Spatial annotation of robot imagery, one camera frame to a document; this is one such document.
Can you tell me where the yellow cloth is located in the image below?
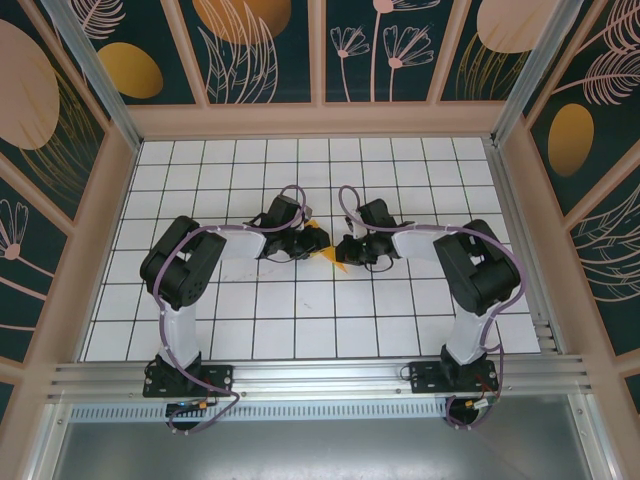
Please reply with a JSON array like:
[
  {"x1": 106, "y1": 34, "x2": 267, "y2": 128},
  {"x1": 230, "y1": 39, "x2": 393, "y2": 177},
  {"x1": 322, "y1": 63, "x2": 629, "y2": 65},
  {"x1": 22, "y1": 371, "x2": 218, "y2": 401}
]
[{"x1": 304, "y1": 217, "x2": 351, "y2": 275}]

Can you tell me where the grey metal sheet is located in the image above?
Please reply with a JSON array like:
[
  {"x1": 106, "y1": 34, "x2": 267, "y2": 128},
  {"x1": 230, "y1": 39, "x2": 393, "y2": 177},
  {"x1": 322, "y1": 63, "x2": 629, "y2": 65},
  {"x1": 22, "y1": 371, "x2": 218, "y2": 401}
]
[{"x1": 44, "y1": 394, "x2": 616, "y2": 480}]

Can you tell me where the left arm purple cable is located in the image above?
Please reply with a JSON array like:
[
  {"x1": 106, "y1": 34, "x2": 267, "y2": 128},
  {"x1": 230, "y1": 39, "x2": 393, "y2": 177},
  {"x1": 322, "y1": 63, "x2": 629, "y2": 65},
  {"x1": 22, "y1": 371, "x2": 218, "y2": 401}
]
[{"x1": 153, "y1": 184, "x2": 314, "y2": 435}]

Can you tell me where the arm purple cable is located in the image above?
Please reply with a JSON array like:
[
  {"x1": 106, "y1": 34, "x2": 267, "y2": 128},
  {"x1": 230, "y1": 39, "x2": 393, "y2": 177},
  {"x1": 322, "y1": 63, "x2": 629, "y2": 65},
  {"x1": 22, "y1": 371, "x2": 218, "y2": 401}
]
[
  {"x1": 153, "y1": 184, "x2": 314, "y2": 435},
  {"x1": 338, "y1": 185, "x2": 526, "y2": 431}
]

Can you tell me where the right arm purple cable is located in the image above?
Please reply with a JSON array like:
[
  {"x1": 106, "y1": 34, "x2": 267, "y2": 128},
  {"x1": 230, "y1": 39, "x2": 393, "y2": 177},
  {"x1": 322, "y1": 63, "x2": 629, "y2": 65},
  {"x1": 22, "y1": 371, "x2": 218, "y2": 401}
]
[{"x1": 338, "y1": 185, "x2": 526, "y2": 431}]

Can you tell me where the aluminium side rail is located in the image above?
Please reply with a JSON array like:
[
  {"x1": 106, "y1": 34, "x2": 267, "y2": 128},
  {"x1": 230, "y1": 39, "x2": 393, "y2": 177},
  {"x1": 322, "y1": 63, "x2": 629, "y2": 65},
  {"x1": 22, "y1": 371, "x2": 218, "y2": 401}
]
[{"x1": 487, "y1": 139, "x2": 559, "y2": 356}]

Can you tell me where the long aluminium mounting rail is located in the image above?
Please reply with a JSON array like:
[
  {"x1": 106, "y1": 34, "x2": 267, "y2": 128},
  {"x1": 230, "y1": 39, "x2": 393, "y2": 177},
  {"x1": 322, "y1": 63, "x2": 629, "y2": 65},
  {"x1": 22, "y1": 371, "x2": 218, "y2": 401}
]
[{"x1": 47, "y1": 354, "x2": 596, "y2": 401}]

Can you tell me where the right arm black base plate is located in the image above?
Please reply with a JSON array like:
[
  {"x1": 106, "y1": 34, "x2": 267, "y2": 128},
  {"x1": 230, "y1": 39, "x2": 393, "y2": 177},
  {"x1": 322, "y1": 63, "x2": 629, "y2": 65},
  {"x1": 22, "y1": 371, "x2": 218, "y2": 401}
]
[{"x1": 407, "y1": 359, "x2": 499, "y2": 396}]

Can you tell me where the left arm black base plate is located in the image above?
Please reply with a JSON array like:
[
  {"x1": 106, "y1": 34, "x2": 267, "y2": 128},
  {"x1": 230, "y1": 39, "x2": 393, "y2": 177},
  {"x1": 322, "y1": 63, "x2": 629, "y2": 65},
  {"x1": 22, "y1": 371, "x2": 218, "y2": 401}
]
[{"x1": 142, "y1": 363, "x2": 236, "y2": 399}]

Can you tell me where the slotted grey cable duct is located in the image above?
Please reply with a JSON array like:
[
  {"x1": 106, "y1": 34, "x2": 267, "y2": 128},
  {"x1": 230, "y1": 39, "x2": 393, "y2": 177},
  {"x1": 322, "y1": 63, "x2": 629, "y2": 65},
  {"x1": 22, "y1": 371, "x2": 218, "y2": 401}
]
[{"x1": 69, "y1": 403, "x2": 451, "y2": 421}]

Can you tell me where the black controller board with wires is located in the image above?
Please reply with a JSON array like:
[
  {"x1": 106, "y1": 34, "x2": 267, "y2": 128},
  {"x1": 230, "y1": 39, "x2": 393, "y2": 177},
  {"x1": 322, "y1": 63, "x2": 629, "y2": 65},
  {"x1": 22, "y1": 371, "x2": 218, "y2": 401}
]
[
  {"x1": 164, "y1": 398, "x2": 214, "y2": 436},
  {"x1": 444, "y1": 394, "x2": 501, "y2": 431}
]

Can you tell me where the aluminium corner post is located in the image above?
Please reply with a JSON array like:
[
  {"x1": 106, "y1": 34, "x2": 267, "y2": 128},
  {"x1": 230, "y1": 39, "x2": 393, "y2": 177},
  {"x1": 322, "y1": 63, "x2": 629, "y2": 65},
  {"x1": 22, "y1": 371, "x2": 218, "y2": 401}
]
[
  {"x1": 39, "y1": 0, "x2": 144, "y2": 151},
  {"x1": 489, "y1": 0, "x2": 586, "y2": 146}
]

